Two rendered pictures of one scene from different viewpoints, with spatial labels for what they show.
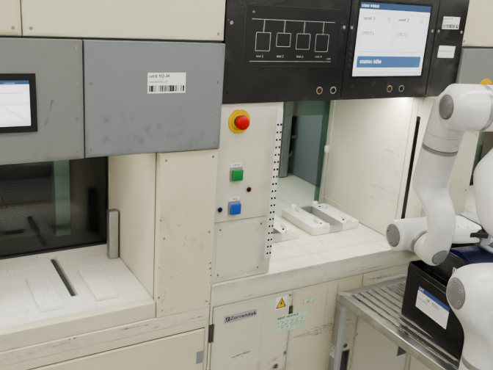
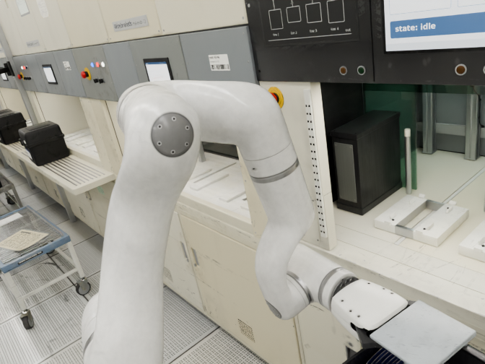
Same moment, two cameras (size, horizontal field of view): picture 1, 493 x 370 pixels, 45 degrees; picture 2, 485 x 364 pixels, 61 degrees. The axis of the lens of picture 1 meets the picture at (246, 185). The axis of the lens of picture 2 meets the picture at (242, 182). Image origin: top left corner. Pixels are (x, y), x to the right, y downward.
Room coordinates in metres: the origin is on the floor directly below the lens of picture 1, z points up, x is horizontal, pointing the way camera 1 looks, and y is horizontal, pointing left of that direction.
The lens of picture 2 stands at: (1.34, -1.14, 1.62)
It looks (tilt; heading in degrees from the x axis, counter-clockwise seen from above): 23 degrees down; 85
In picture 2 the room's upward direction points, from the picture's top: 11 degrees counter-clockwise
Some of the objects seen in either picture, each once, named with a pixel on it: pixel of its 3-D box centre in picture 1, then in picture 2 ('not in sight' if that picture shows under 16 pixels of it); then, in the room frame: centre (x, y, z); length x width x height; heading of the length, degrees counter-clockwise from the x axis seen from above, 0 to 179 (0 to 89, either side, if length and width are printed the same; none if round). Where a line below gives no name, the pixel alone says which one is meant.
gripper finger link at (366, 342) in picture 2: (473, 233); (367, 328); (1.54, -0.64, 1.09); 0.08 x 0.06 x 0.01; 53
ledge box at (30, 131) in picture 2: not in sight; (43, 142); (0.19, 2.08, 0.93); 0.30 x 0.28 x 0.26; 118
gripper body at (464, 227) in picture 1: (454, 229); (366, 307); (1.56, -0.59, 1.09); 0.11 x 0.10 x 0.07; 113
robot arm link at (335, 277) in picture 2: not in sight; (341, 290); (1.54, -0.53, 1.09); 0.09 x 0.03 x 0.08; 23
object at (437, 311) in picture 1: (469, 302); not in sight; (1.60, -0.69, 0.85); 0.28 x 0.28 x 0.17; 23
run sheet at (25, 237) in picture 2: not in sight; (21, 239); (0.05, 1.46, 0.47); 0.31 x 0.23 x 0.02; 143
